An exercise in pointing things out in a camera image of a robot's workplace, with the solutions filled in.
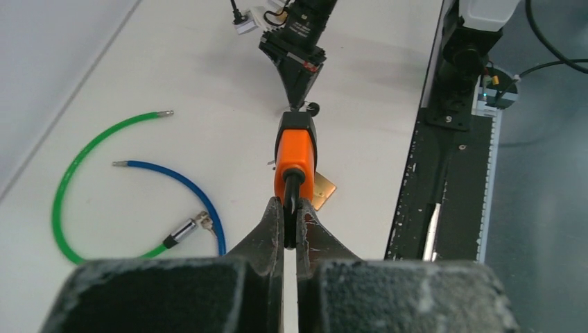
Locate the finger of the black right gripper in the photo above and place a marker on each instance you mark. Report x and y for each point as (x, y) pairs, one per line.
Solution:
(297, 80)

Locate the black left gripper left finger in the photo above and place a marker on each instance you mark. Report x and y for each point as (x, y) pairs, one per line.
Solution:
(241, 291)

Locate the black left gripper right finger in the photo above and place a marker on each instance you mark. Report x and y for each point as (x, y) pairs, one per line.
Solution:
(339, 292)

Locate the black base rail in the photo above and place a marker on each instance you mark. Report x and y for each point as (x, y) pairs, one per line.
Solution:
(445, 180)

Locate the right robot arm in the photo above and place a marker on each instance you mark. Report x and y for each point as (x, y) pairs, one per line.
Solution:
(300, 23)

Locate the white slotted cable duct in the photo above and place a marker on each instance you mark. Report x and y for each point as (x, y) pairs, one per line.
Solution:
(495, 114)

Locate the orange black key fob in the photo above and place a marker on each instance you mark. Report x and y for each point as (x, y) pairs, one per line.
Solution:
(295, 164)

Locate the large brass padlock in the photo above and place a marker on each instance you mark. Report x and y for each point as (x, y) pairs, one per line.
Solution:
(322, 191)

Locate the black-headed key bunch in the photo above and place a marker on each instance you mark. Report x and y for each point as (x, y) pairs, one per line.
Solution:
(312, 108)

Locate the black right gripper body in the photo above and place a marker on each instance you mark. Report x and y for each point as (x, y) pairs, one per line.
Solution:
(278, 49)

